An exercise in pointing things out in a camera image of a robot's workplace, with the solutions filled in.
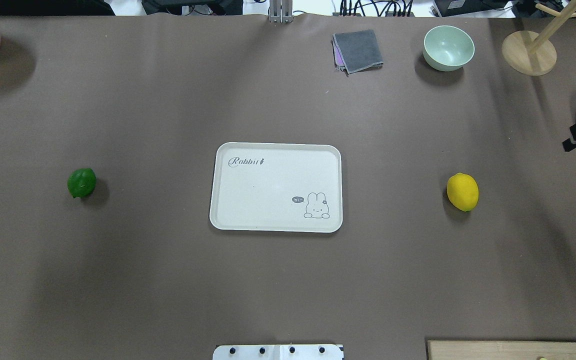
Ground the white rabbit tray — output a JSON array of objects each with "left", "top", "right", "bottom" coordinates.
[{"left": 209, "top": 142, "right": 343, "bottom": 234}]

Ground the wooden cutting board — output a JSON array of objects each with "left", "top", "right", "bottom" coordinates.
[{"left": 427, "top": 340, "right": 576, "bottom": 360}]

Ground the yellow lemon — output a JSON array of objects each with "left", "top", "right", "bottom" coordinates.
[{"left": 446, "top": 172, "right": 480, "bottom": 212}]

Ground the wooden mug tree stand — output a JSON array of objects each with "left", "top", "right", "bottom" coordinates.
[{"left": 502, "top": 0, "right": 576, "bottom": 76}]

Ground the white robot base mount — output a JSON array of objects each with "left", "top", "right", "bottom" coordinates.
[{"left": 212, "top": 344, "right": 345, "bottom": 360}]

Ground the green lime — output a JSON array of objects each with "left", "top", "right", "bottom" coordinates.
[{"left": 67, "top": 168, "right": 97, "bottom": 199}]

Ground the grey folded cloth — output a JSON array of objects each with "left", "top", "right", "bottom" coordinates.
[{"left": 331, "top": 29, "right": 384, "bottom": 75}]

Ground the green ceramic bowl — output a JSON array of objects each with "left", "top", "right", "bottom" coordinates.
[{"left": 422, "top": 25, "right": 476, "bottom": 72}]

